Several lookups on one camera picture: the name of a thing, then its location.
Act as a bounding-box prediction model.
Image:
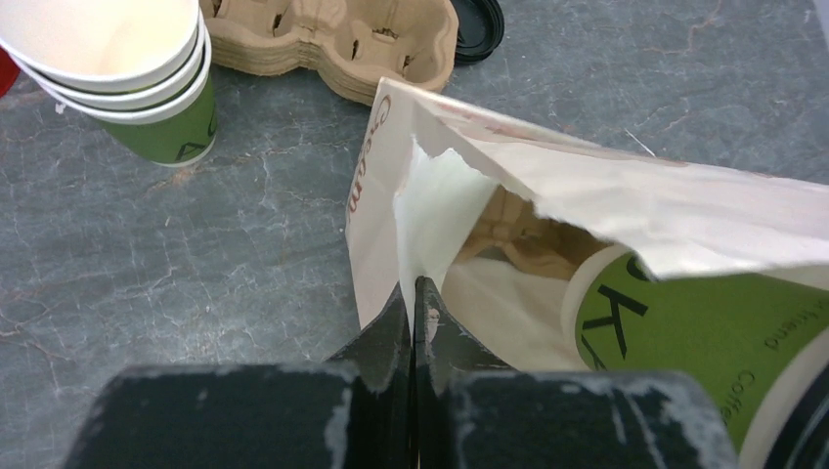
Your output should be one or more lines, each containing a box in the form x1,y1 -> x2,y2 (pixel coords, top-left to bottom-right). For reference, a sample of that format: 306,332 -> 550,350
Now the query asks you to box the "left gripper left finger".
65,289 -> 414,468

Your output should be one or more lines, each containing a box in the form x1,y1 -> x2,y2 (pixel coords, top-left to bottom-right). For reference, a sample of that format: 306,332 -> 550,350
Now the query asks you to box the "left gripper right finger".
414,277 -> 737,468

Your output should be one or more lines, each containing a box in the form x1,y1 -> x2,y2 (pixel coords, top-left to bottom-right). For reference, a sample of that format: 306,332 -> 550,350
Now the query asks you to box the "brown paper bag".
346,78 -> 828,369

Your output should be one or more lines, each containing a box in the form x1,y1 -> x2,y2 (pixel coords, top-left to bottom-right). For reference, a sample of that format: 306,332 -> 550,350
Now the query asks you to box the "brown cardboard cup carrier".
199,0 -> 458,105

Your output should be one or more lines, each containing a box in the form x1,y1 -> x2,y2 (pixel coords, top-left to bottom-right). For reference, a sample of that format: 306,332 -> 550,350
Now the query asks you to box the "stack of black lids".
451,0 -> 504,65

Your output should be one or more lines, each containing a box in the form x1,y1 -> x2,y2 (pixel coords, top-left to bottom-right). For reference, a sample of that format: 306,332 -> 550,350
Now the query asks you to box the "stack of paper cups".
1,1 -> 218,167

